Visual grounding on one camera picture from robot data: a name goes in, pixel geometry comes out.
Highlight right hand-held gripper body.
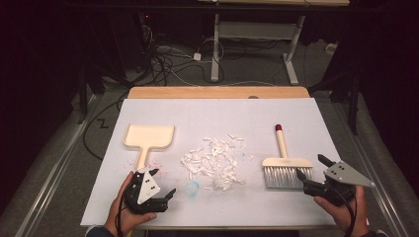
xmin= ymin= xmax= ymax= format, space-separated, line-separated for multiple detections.
xmin=302 ymin=160 xmax=377 ymax=207

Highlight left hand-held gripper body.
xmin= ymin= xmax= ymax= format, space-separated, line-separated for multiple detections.
xmin=123 ymin=169 xmax=170 ymax=215

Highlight cream brush with red cap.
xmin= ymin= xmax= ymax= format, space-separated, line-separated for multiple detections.
xmin=261 ymin=123 xmax=314 ymax=191

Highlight cream plastic dustpan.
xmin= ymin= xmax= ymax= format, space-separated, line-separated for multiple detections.
xmin=123 ymin=123 xmax=176 ymax=171

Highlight pile of white paper scraps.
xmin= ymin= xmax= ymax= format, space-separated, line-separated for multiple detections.
xmin=180 ymin=132 xmax=255 ymax=192

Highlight person's left hand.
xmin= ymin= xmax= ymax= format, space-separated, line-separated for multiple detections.
xmin=104 ymin=171 xmax=158 ymax=237

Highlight person's right hand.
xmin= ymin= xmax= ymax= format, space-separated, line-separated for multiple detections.
xmin=312 ymin=186 xmax=370 ymax=236

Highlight scattered red crumbs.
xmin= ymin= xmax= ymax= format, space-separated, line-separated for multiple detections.
xmin=125 ymin=159 xmax=169 ymax=176

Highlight black metal stand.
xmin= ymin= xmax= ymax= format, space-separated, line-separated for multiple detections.
xmin=309 ymin=63 xmax=361 ymax=136
xmin=76 ymin=63 xmax=107 ymax=125

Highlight white table mat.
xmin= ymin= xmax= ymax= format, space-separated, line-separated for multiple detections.
xmin=80 ymin=98 xmax=370 ymax=228

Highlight wooden table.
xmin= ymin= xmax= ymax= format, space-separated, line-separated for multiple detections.
xmin=87 ymin=86 xmax=340 ymax=231

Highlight aluminium floor rail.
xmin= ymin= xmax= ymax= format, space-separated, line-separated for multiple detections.
xmin=14 ymin=94 xmax=101 ymax=237
xmin=330 ymin=100 xmax=411 ymax=237

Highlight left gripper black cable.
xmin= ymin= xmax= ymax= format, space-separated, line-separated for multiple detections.
xmin=115 ymin=189 xmax=132 ymax=237

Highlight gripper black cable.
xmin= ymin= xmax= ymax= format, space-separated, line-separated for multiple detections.
xmin=329 ymin=186 xmax=359 ymax=237
xmin=115 ymin=189 xmax=132 ymax=237

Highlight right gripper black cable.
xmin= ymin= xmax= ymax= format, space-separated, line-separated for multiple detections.
xmin=329 ymin=186 xmax=359 ymax=237

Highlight black floor cable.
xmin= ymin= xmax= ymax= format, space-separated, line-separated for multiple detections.
xmin=82 ymin=98 xmax=124 ymax=162

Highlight tangle of floor cables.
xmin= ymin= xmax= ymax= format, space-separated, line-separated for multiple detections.
xmin=139 ymin=24 xmax=226 ymax=87

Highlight white metal desk frame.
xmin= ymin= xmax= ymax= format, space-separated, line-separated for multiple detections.
xmin=197 ymin=0 xmax=351 ymax=86

